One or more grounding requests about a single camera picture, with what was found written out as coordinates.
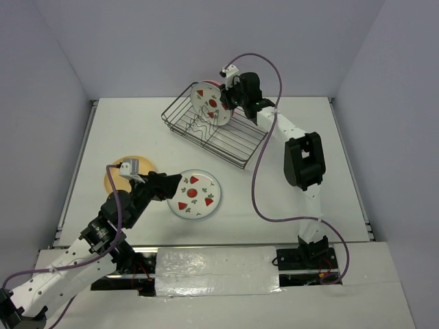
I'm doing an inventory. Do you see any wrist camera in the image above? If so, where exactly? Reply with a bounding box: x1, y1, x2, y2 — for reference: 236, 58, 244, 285
219, 64, 239, 90
118, 158, 139, 181

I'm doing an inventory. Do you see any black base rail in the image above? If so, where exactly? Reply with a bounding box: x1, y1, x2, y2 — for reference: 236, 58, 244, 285
91, 247, 340, 297

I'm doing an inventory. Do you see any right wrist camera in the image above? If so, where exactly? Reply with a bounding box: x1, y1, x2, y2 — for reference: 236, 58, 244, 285
219, 64, 239, 90

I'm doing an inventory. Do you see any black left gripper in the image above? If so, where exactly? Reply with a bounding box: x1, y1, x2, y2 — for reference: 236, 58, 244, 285
125, 171, 182, 228

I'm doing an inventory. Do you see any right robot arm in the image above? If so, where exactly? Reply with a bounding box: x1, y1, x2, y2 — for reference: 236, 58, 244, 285
219, 65, 329, 268

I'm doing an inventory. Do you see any black wire dish rack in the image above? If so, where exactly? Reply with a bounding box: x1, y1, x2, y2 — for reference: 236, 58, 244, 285
161, 82, 267, 169

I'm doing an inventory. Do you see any watermelon pattern plate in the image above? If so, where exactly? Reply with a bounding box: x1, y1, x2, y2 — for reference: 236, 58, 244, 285
190, 80, 233, 127
167, 169, 222, 220

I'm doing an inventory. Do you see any yellow plate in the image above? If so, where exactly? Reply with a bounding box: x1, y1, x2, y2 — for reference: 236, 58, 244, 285
104, 156, 156, 195

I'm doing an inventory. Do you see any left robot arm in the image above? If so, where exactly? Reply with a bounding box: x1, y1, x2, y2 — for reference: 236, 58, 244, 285
1, 171, 182, 328

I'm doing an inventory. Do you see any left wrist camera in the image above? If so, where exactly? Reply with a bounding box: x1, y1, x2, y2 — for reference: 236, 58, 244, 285
118, 158, 139, 181

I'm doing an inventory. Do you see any pink plate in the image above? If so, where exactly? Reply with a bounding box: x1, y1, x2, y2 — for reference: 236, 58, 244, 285
202, 80, 235, 116

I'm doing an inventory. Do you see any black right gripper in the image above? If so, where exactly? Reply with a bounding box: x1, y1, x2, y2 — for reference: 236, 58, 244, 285
219, 78, 247, 111

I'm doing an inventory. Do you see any silver taped base cover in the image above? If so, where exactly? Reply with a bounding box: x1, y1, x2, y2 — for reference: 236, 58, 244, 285
155, 246, 281, 297

